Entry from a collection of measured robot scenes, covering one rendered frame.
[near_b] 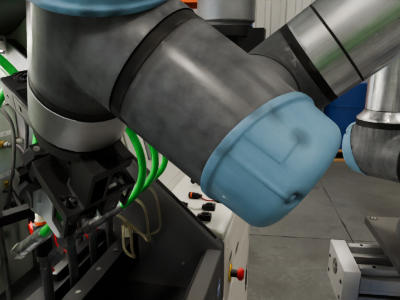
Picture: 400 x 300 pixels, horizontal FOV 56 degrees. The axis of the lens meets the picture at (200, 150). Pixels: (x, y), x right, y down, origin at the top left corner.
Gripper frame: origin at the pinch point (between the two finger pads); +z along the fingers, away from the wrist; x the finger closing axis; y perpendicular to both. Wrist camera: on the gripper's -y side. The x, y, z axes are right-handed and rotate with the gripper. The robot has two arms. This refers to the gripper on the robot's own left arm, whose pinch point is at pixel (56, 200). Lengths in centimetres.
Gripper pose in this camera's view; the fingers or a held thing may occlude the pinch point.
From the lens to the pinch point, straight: 49.7
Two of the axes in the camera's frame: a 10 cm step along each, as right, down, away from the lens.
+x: 7.3, -3.8, 5.7
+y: 5.9, 7.6, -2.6
